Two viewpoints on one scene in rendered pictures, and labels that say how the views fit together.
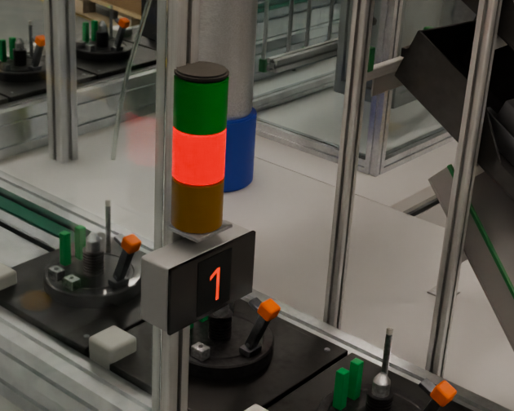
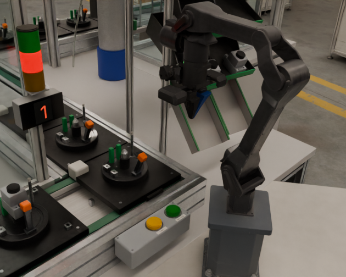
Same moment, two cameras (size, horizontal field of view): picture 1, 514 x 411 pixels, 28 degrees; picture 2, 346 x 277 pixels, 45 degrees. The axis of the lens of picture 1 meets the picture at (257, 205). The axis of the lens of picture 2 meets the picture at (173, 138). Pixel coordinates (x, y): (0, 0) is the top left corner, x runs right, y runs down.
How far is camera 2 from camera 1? 0.36 m
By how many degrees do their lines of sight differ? 7
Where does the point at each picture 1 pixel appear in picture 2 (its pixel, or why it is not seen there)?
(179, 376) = (40, 147)
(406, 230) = not seen: hidden behind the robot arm
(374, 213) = not seen: hidden behind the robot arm
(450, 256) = (163, 105)
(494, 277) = (179, 114)
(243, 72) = (120, 31)
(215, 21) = (106, 10)
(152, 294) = (16, 115)
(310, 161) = (155, 68)
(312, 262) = (140, 109)
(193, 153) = (25, 60)
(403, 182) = not seen: hidden behind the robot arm
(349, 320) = (146, 131)
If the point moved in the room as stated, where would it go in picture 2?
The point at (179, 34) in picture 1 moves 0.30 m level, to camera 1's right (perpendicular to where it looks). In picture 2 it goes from (16, 12) to (146, 22)
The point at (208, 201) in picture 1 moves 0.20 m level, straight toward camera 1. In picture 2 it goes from (34, 79) to (3, 118)
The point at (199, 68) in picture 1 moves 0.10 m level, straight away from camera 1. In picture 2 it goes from (26, 26) to (38, 15)
